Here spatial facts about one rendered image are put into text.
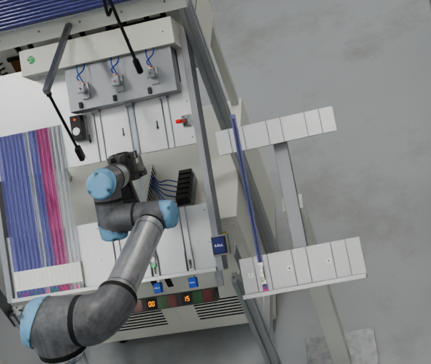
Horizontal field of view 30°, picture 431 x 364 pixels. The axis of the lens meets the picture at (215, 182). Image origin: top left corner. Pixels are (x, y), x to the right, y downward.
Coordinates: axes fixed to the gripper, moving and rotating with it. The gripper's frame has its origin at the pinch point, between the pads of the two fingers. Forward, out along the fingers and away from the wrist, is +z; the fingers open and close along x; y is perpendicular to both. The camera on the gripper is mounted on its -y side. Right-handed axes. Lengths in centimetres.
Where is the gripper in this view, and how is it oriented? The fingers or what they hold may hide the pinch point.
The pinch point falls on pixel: (138, 170)
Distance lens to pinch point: 243.1
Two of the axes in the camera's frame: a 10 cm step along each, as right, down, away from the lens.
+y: -2.1, -9.7, -1.4
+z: 2.0, -1.8, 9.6
